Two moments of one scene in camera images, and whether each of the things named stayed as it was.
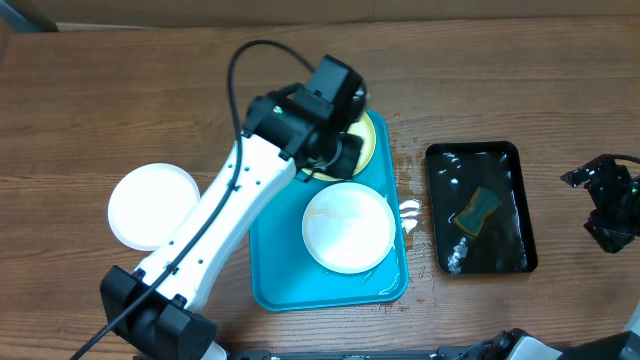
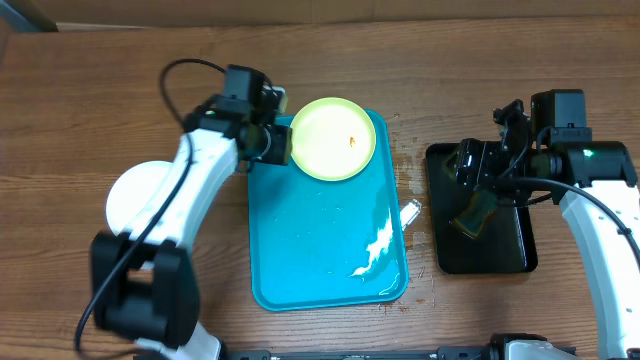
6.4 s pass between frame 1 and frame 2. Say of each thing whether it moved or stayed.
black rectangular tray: stayed
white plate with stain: moved
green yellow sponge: stayed
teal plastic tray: stayed
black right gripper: moved
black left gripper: moved
